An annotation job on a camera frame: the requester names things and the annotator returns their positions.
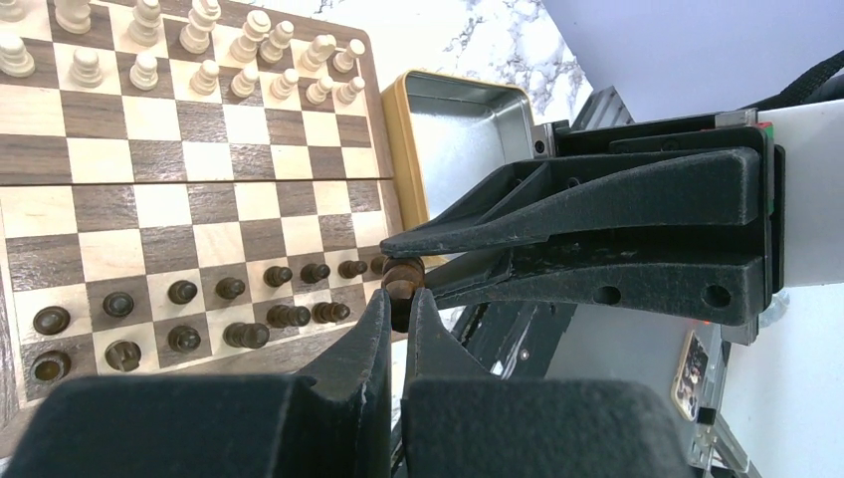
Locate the smartphone on table edge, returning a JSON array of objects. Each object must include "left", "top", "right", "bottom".
[{"left": 670, "top": 331, "right": 709, "bottom": 421}]

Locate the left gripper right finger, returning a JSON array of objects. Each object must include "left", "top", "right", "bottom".
[{"left": 401, "top": 289, "right": 692, "bottom": 477}]

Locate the dark wooden knight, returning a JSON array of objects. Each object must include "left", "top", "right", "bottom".
[{"left": 167, "top": 280, "right": 198, "bottom": 306}]

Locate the light wooden chess piece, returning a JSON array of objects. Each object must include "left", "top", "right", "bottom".
[{"left": 1, "top": 33, "right": 36, "bottom": 78}]

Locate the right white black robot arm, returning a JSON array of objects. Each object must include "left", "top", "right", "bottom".
[{"left": 379, "top": 54, "right": 843, "bottom": 332}]

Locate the dark wooden pawn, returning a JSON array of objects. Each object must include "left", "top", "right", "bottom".
[
  {"left": 312, "top": 302, "right": 351, "bottom": 324},
  {"left": 382, "top": 256, "right": 425, "bottom": 333},
  {"left": 337, "top": 260, "right": 368, "bottom": 280},
  {"left": 300, "top": 263, "right": 331, "bottom": 284}
]

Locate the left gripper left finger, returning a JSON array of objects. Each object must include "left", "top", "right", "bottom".
[{"left": 6, "top": 291, "right": 391, "bottom": 477}]

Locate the gold metal tin lid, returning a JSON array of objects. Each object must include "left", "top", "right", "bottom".
[{"left": 381, "top": 70, "right": 533, "bottom": 230}]

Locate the dark wooden piece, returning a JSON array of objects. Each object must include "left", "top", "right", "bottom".
[{"left": 105, "top": 340, "right": 142, "bottom": 372}]

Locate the wooden chess board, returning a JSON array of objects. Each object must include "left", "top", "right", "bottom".
[{"left": 1, "top": 1, "right": 401, "bottom": 447}]

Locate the dark chess piece on board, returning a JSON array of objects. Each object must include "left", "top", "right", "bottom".
[
  {"left": 30, "top": 350, "right": 72, "bottom": 383},
  {"left": 263, "top": 266, "right": 293, "bottom": 288},
  {"left": 223, "top": 323, "right": 270, "bottom": 350},
  {"left": 33, "top": 306, "right": 71, "bottom": 336},
  {"left": 215, "top": 277, "right": 246, "bottom": 301},
  {"left": 102, "top": 291, "right": 134, "bottom": 319},
  {"left": 266, "top": 305, "right": 312, "bottom": 329},
  {"left": 167, "top": 325, "right": 202, "bottom": 354}
]

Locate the aluminium frame rail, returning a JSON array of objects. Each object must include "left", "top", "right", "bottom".
[{"left": 571, "top": 86, "right": 634, "bottom": 130}]

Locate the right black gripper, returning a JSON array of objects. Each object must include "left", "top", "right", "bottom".
[{"left": 380, "top": 113, "right": 785, "bottom": 326}]

